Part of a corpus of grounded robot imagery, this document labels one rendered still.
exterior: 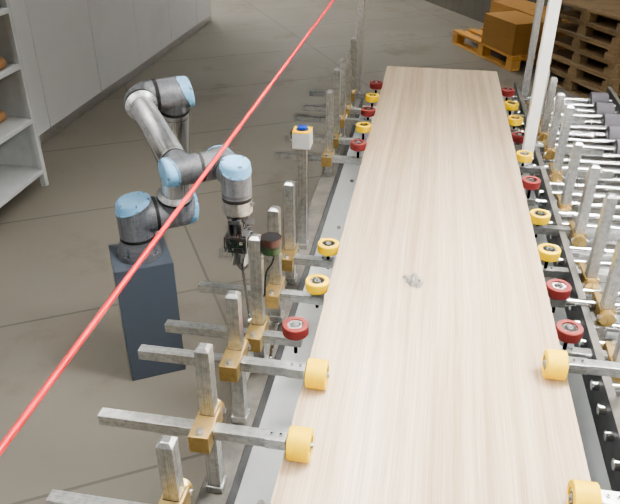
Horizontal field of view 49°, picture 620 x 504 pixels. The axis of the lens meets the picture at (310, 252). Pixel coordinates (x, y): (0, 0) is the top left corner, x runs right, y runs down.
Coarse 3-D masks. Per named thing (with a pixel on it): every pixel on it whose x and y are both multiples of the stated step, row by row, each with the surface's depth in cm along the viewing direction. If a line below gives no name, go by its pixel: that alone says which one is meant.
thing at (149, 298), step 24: (120, 264) 290; (144, 264) 290; (168, 264) 291; (144, 288) 293; (168, 288) 297; (120, 312) 305; (144, 312) 299; (168, 312) 303; (144, 336) 305; (168, 336) 310; (144, 360) 312
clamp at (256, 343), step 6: (252, 324) 210; (264, 324) 210; (270, 324) 214; (252, 330) 207; (258, 330) 207; (264, 330) 208; (246, 336) 204; (258, 336) 204; (252, 342) 204; (258, 342) 204; (252, 348) 205; (258, 348) 205
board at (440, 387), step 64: (384, 128) 348; (448, 128) 349; (384, 192) 283; (448, 192) 284; (512, 192) 284; (384, 256) 239; (448, 256) 239; (512, 256) 239; (320, 320) 206; (384, 320) 207; (448, 320) 207; (512, 320) 207; (384, 384) 182; (448, 384) 182; (512, 384) 182; (320, 448) 162; (384, 448) 162; (448, 448) 163; (512, 448) 163; (576, 448) 163
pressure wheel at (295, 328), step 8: (288, 320) 205; (296, 320) 206; (304, 320) 205; (288, 328) 202; (296, 328) 202; (304, 328) 202; (288, 336) 202; (296, 336) 201; (304, 336) 203; (296, 352) 209
